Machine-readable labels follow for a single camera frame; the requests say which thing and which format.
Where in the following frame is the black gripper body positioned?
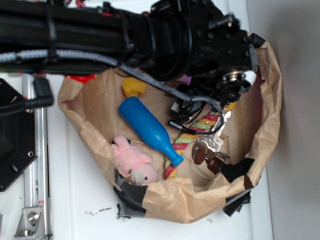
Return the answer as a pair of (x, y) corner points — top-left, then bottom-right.
(149, 0), (258, 102)

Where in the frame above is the blue plastic bottle toy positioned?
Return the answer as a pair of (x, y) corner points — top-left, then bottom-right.
(118, 96), (184, 167)

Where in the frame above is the metal corner bracket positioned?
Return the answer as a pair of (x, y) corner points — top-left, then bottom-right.
(12, 206), (48, 240)

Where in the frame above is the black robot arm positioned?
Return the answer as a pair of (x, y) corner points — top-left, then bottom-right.
(0, 0), (258, 98)

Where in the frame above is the black cable connector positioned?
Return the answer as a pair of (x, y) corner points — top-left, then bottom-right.
(0, 77), (54, 117)

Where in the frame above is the round-head silver key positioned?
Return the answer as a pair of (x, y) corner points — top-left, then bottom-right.
(192, 141), (213, 165)

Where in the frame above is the dark square-head key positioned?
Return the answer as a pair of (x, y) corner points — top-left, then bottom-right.
(205, 152), (231, 175)

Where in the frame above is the yellow rubber duck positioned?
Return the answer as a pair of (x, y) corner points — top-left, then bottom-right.
(121, 77), (147, 98)

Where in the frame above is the thin wire key ring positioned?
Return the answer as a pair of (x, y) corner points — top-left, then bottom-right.
(191, 146), (218, 181)

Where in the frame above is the grey braided cable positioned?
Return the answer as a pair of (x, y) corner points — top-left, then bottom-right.
(0, 49), (225, 131)

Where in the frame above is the multicolour twisted rope toy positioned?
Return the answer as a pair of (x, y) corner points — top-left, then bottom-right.
(172, 102), (237, 181)

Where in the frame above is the pink plush toy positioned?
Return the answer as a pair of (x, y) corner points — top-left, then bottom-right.
(111, 135), (158, 185)

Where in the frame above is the brown paper bag bin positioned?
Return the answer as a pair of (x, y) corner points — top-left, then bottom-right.
(58, 34), (283, 223)

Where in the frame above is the aluminium extrusion rail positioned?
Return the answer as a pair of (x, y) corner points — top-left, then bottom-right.
(20, 73), (53, 240)

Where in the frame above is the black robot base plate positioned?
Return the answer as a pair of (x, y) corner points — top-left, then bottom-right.
(0, 77), (39, 193)

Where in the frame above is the long silver key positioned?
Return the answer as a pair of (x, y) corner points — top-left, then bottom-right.
(203, 111), (232, 152)

